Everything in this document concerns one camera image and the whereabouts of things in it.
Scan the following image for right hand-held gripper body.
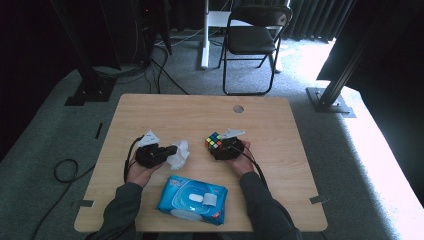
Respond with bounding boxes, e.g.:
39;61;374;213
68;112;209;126
212;128;246;161

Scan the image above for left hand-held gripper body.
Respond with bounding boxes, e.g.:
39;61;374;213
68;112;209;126
134;129;168;169

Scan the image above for multicoloured puzzle cube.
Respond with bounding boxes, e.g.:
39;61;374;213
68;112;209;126
204;131;224;150

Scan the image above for blue wet wipe packet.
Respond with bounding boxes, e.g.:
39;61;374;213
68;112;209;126
155;174;229;227

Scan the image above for person's right hand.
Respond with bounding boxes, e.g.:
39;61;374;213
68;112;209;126
228;139;256;178

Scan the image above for person's left hand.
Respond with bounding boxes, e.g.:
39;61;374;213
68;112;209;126
125;156;165;189

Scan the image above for grey tape strip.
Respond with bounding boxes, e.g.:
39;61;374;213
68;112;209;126
308;194;330;205
76;198;95;209

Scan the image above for black metal stand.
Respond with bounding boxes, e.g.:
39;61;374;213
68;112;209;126
49;0;118;107
305;0;394;119

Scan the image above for black folding chair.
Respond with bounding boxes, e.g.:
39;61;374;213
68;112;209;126
217;3;295;97

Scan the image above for dark equipment tower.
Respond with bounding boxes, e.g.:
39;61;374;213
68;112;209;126
99;0;173;68

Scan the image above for dark pleated curtain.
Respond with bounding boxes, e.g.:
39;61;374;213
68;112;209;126
286;0;355;43

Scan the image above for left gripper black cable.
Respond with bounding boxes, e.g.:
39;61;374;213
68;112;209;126
123;134;145;184

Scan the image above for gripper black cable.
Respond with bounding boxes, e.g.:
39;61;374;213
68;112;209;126
233;146;270;190
123;134;145;184

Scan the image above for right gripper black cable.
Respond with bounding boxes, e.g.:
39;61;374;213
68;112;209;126
233;146;270;190

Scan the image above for straight black floor cable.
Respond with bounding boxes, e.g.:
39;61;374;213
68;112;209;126
146;43;190;96

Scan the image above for coiled dark cables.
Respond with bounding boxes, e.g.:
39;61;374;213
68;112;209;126
93;63;150;85

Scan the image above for looped black floor cable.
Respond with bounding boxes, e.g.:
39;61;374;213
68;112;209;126
30;158;98;240

